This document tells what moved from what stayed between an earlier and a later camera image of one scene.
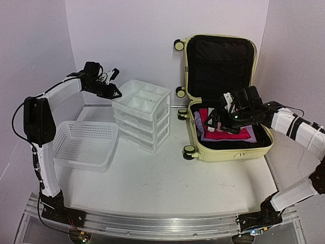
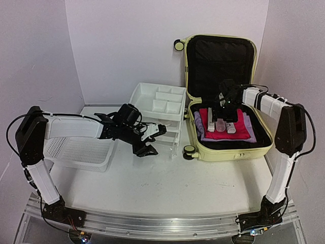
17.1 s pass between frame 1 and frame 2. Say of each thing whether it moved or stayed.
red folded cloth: stayed
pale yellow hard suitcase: stayed
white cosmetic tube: stayed
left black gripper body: moved
